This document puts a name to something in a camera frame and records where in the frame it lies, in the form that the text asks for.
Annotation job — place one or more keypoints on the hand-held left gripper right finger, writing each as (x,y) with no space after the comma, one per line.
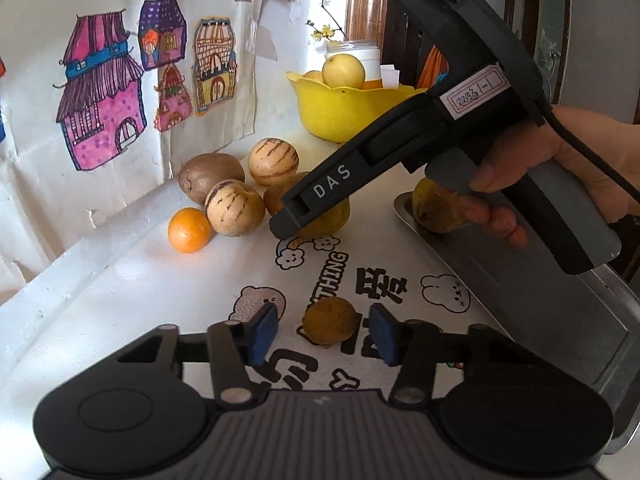
(387,335)

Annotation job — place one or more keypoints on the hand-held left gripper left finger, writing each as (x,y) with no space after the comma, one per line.
(262,332)

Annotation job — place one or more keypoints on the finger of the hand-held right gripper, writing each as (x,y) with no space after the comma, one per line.
(292,222)

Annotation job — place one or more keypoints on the yellow-green round fruit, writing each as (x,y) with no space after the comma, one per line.
(327,222)

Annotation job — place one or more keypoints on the small olive-brown fruit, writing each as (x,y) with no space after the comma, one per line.
(330,320)

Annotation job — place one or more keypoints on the brown kiwi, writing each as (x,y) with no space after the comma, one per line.
(205,175)

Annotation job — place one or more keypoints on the yellow plastic bowl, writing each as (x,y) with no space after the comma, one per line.
(330,115)

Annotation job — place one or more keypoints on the person's right hand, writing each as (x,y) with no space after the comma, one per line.
(590,140)

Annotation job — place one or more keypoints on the orange cloth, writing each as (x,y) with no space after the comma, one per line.
(432,72)

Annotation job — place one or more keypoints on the brown oval fruit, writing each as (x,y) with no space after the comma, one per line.
(275,200)

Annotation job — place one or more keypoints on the dark wooden chair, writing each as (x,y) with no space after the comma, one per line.
(400,45)

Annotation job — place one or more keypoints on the striped beige pepino melon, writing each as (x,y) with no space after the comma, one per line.
(274,160)
(232,207)

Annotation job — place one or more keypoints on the folded white paper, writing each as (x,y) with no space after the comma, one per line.
(389,75)

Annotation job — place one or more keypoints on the white orange sleeved glass jar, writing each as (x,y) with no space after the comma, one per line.
(367,57)

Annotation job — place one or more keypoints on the orange tangerine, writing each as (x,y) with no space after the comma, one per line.
(189,230)

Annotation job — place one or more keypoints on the large yellow lemon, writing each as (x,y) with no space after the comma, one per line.
(342,71)

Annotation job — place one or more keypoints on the printed white table mat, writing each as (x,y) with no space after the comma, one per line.
(150,285)

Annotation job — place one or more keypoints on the yellow flower twig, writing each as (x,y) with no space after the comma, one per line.
(327,32)

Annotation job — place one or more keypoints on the yellow-brown pear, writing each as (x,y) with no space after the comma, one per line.
(435,210)

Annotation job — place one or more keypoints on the metal tray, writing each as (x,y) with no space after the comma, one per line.
(525,310)

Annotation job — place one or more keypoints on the small yellow fruit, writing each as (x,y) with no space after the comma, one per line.
(311,78)

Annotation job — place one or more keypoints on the house drawing poster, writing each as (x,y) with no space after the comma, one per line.
(100,110)

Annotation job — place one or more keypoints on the brown wooden window frame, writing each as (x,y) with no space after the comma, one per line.
(367,0)

